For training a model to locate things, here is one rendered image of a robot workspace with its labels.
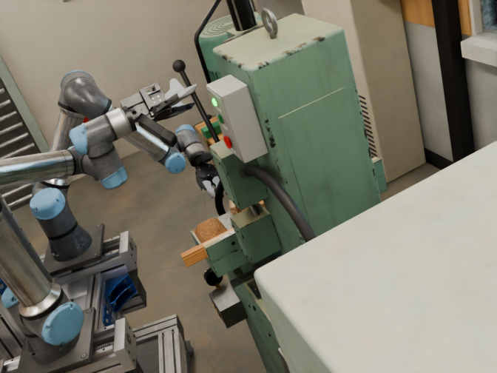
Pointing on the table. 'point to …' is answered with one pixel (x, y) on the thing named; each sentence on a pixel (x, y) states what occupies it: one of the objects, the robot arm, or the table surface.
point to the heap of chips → (208, 229)
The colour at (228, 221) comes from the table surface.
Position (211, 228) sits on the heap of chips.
